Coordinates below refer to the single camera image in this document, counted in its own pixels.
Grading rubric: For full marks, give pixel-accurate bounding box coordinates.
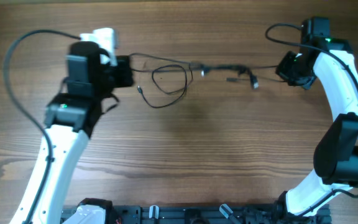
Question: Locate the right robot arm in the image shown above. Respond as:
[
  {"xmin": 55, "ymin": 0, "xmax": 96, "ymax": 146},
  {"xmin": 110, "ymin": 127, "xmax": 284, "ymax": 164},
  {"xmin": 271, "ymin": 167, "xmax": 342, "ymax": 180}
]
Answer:
[{"xmin": 275, "ymin": 17, "xmax": 358, "ymax": 221}]

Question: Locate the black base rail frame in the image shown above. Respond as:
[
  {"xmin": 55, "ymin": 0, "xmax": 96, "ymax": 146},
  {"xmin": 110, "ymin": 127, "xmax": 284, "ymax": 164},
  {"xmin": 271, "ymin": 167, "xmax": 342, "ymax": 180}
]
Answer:
[{"xmin": 111, "ymin": 204, "xmax": 333, "ymax": 224}]

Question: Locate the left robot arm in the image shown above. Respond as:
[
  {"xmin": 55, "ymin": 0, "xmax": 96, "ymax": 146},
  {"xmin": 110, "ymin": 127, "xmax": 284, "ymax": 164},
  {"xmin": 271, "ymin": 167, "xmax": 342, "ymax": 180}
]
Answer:
[{"xmin": 11, "ymin": 41, "xmax": 134, "ymax": 223}]

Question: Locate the black cable bundle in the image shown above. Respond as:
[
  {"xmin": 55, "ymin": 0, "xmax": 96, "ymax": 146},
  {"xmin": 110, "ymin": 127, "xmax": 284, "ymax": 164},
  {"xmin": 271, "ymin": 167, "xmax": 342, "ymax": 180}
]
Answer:
[{"xmin": 128, "ymin": 52, "xmax": 287, "ymax": 110}]

